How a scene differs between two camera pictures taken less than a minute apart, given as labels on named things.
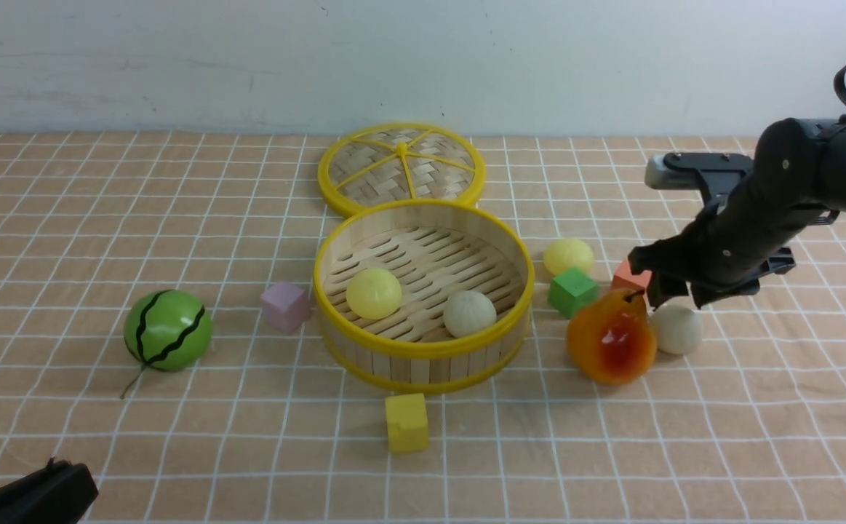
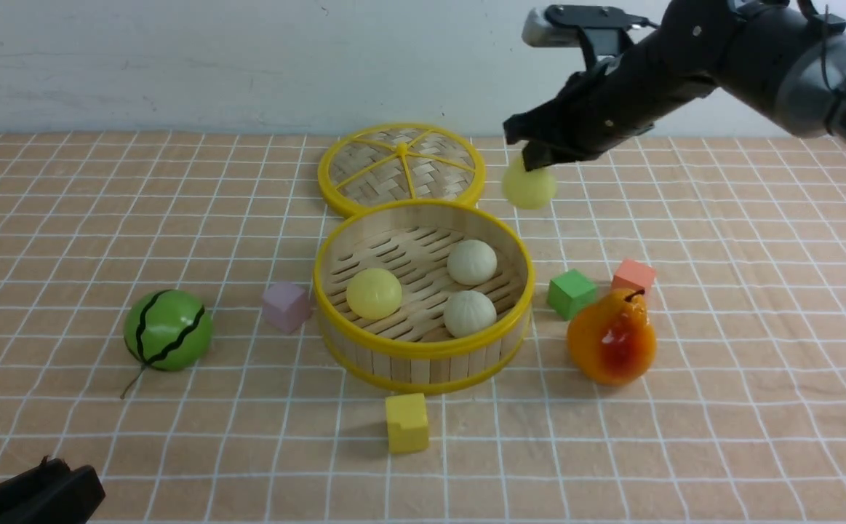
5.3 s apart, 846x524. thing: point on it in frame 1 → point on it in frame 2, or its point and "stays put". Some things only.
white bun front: (466, 311) stays put
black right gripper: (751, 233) → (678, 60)
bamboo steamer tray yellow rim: (435, 249) stays put
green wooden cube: (570, 290) stays put
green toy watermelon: (167, 330) stays put
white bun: (679, 329) → (472, 263)
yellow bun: (566, 254) → (533, 189)
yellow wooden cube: (407, 423) stays put
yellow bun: (374, 294) stays put
